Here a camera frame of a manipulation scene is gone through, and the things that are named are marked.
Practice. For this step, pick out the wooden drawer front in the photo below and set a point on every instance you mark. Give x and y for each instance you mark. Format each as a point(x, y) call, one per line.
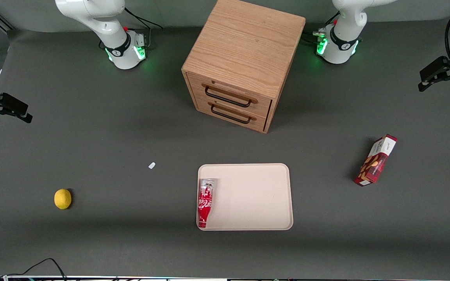
point(264, 105)
point(205, 106)

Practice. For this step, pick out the beige plastic tray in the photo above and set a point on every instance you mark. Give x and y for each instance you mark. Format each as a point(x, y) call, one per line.
point(252, 199)

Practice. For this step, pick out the crushed red cola can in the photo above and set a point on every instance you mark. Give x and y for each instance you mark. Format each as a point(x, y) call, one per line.
point(205, 203)

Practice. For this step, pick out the yellow lemon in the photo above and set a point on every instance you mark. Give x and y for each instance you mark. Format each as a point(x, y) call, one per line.
point(62, 199)

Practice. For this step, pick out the red tartan cookie box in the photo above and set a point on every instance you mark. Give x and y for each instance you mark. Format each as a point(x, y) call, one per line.
point(375, 164)

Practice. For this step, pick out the small white plastic piece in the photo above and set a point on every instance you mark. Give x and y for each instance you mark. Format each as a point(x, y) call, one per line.
point(151, 165)

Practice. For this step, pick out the wooden drawer cabinet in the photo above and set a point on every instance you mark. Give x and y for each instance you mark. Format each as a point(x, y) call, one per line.
point(244, 43)

